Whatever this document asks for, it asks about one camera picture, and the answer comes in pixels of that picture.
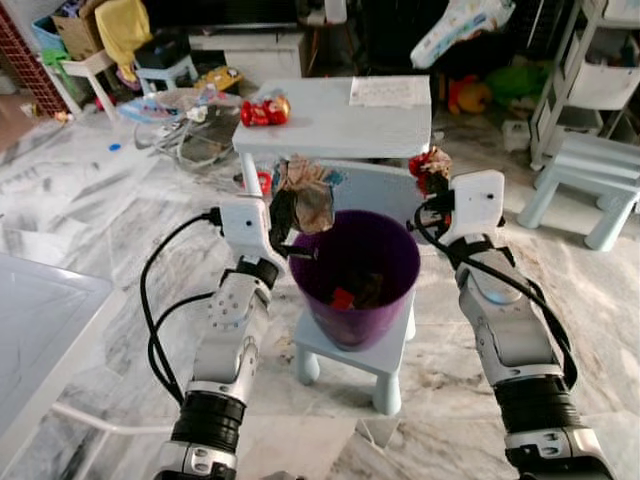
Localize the red and beige trash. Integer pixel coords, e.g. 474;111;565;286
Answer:
408;147;454;193

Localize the brown paper trash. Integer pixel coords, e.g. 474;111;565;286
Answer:
275;155;337;234

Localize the red wrapper trash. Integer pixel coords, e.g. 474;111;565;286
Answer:
330;287;357;311

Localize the purple plastic rubbish bin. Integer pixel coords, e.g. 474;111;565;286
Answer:
288;209;422;352

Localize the dark brown trash piece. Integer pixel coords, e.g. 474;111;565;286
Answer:
355;274;388;307

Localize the light blue plastic chair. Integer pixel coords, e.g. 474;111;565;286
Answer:
318;160;427;227

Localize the small white table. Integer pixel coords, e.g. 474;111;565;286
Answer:
232;76;434;198

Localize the yellow and red plush toy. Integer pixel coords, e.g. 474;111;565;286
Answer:
446;75;494;115

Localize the white printed paper sheet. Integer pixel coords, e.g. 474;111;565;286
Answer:
349;78;432;109

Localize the small white box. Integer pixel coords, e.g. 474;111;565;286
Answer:
504;120;532;152

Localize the green plush toy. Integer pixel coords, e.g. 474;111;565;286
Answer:
485;63;550;103

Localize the yellow snack packet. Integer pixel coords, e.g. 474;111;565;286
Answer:
195;66;244;94

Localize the white low cabinet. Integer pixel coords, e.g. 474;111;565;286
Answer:
190;30;307;87

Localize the colourful play mat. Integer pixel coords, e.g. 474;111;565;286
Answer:
118;85;242;127

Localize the small light blue stool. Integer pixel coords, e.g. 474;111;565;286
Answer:
293;295;417;417

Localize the white printed bag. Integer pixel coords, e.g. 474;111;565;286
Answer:
410;0;517;70

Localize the large light blue stool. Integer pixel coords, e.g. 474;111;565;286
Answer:
517;130;640;252

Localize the small white stool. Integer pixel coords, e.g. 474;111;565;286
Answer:
134;57;200;97

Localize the black box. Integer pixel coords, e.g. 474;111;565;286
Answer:
133;34;192;70

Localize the white storage shelf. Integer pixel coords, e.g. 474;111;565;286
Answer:
530;0;640;173

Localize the yellow cloth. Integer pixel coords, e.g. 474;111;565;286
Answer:
94;0;154;82

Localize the white tube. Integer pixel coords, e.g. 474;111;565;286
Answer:
48;400;177;437

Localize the grey glass coffee table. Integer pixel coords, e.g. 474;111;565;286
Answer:
0;253;129;471

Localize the brown cardboard box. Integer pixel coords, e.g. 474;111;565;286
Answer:
52;8;103;61

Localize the red brick pattern panel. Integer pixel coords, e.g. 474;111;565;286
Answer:
0;10;71;119

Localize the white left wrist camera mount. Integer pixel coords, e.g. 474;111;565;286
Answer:
218;195;287;271

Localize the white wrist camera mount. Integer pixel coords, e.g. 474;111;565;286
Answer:
440;170;506;247
218;195;287;271

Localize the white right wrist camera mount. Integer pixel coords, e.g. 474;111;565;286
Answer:
440;170;506;247

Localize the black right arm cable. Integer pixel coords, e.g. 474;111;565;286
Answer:
413;200;581;391

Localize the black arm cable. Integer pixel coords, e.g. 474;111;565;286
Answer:
413;200;581;391
139;207;229;406

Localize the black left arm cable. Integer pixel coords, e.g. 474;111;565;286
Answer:
139;207;229;406

